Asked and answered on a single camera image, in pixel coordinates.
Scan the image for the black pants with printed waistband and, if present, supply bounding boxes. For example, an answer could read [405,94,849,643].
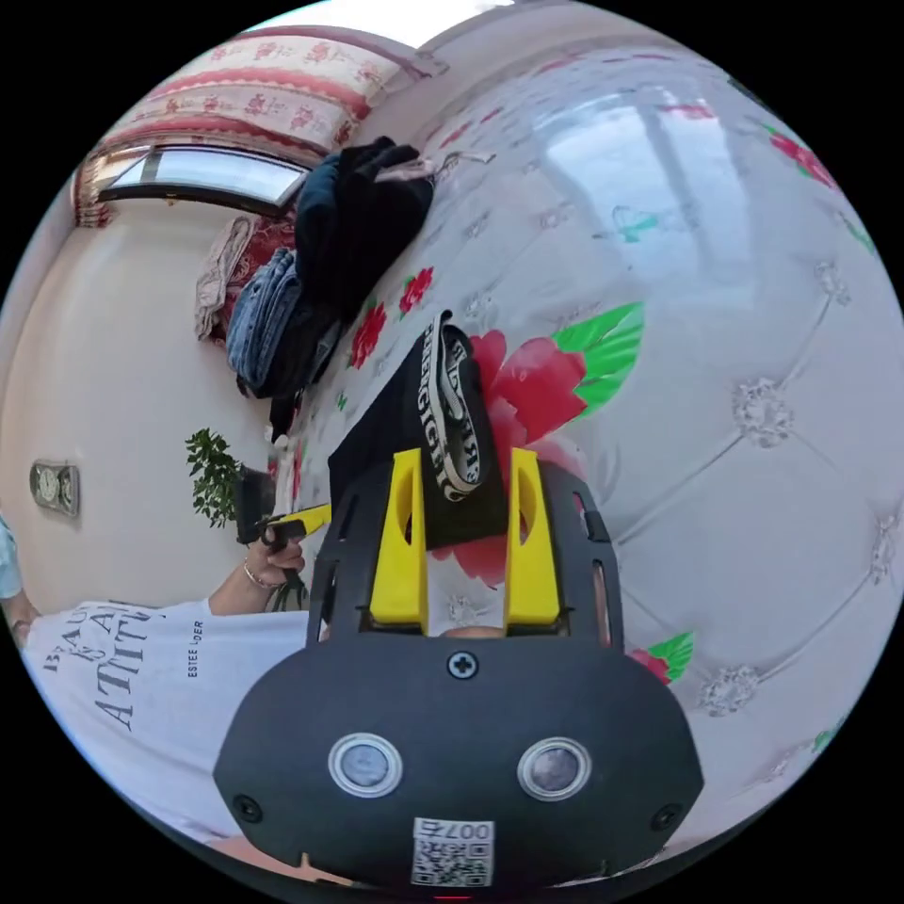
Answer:
[327,309,511,552]

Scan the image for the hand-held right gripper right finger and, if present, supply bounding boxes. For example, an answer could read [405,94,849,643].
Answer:
[504,448,563,628]

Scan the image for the wall clock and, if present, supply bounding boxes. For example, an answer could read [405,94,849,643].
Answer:
[29,459,81,521]

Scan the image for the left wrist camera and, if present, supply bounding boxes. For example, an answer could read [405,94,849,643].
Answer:
[234,468,278,545]

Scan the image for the person's body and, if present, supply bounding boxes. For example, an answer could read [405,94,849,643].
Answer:
[21,598,314,846]

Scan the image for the red floral curtain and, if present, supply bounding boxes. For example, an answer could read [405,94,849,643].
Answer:
[73,30,433,229]

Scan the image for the green plant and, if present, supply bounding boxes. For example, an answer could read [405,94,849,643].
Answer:
[185,428,245,529]

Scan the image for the person's left forearm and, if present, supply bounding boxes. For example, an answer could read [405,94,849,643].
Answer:
[207,564,274,617]

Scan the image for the person's left hand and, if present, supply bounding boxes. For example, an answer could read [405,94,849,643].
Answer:
[244,541,309,610]

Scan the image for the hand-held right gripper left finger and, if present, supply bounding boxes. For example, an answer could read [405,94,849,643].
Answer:
[369,448,429,628]

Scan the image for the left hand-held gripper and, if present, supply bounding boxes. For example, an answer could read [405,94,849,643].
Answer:
[258,503,332,566]

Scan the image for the window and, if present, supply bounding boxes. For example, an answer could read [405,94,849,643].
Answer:
[98,144,309,210]

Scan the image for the pile of clothes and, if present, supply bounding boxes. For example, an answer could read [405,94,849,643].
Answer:
[225,135,436,444]

